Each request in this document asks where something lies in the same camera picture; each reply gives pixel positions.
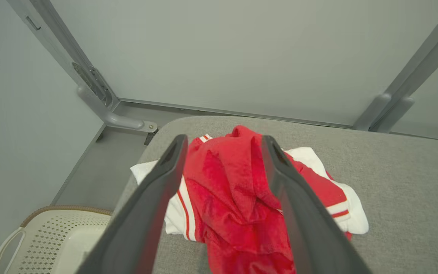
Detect grey floor rail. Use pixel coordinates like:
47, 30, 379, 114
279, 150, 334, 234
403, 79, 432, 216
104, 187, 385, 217
118, 98, 356, 129
388, 131, 438, 144

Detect grey partition post twin feet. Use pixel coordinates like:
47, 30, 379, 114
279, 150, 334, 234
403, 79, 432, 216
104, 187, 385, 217
352, 0, 438, 134

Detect red jersey white sleeves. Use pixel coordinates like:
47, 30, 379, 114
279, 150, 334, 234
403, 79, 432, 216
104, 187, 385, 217
130, 125, 370, 274

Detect grey corner post with foot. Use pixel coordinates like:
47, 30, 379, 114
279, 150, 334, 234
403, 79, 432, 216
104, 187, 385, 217
8, 0, 159, 134

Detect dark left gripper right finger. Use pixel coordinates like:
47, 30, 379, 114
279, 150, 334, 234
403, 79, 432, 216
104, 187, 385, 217
261, 135, 372, 274

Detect cream perforated laundry basket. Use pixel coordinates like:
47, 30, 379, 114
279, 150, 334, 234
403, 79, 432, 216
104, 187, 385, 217
0, 205, 114, 274

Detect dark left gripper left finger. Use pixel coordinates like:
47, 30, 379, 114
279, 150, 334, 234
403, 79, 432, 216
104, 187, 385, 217
76, 134, 189, 274

